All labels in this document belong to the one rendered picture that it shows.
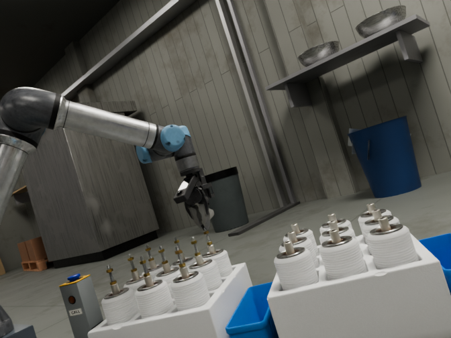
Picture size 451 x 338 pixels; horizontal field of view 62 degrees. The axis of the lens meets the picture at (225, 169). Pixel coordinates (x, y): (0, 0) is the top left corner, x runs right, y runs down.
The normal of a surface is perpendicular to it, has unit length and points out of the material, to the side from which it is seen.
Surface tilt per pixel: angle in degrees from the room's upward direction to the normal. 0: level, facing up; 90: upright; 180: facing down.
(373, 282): 90
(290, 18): 90
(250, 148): 90
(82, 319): 90
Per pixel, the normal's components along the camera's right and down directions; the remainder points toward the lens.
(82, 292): 0.91, -0.30
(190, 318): -0.29, 0.07
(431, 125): -0.62, 0.18
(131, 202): 0.72, -0.25
